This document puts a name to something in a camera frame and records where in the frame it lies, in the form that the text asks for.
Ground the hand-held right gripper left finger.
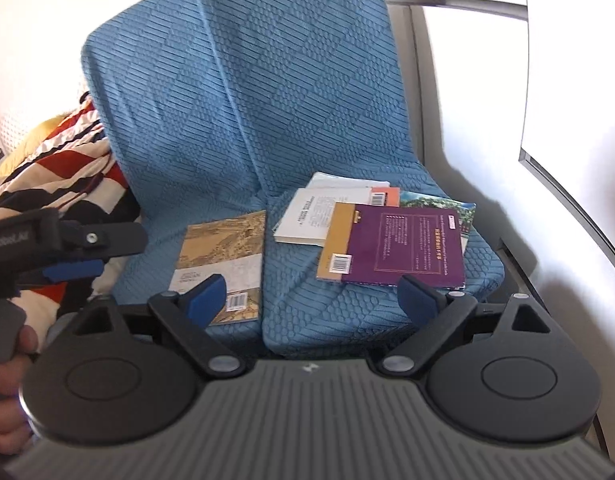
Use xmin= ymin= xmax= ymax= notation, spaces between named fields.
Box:
xmin=70 ymin=274 xmax=247 ymax=380

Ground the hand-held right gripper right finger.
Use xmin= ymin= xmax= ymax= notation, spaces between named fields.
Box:
xmin=379 ymin=274 xmax=555 ymax=377

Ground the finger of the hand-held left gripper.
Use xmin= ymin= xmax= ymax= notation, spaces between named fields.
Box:
xmin=60 ymin=219 xmax=149 ymax=261
xmin=17 ymin=260 xmax=104 ymax=290

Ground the tan painting cover book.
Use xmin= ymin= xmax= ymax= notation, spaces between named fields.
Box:
xmin=168 ymin=210 xmax=266 ymax=327

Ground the purple cover book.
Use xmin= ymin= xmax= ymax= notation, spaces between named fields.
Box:
xmin=317 ymin=201 xmax=467 ymax=291

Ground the landscape photo cover notebook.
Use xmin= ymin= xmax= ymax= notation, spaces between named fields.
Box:
xmin=307 ymin=171 xmax=391 ymax=192
xmin=400 ymin=191 xmax=477 ymax=253

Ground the white and orange book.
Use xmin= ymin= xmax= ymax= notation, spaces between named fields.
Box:
xmin=273 ymin=187 xmax=402 ymax=247

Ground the person's left hand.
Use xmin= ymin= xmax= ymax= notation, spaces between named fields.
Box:
xmin=0 ymin=326 xmax=40 ymax=443

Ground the red black white striped blanket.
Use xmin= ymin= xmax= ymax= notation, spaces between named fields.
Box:
xmin=0 ymin=95 xmax=144 ymax=341

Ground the yellow pillow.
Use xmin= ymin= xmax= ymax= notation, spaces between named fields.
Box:
xmin=0 ymin=115 xmax=64 ymax=177

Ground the white patterned pillow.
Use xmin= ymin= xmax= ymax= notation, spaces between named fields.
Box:
xmin=0 ymin=107 xmax=34 ymax=155

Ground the blue textured sofa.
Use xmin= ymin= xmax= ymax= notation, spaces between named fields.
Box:
xmin=81 ymin=0 xmax=505 ymax=361

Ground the grey cabinet handle strip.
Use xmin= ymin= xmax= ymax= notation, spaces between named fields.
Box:
xmin=518 ymin=150 xmax=615 ymax=281
xmin=386 ymin=0 xmax=531 ymax=23

